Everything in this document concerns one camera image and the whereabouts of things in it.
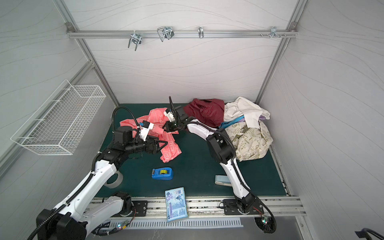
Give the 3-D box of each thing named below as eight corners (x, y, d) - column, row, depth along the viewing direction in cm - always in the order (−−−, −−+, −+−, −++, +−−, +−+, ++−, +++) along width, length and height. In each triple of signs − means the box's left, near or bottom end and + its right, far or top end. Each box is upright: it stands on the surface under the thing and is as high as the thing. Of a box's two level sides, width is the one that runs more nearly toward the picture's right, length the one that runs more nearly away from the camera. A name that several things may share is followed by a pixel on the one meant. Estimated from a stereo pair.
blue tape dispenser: (151, 180, 83) (150, 178, 80) (153, 169, 87) (152, 167, 84) (172, 180, 83) (172, 178, 80) (173, 169, 87) (173, 167, 84)
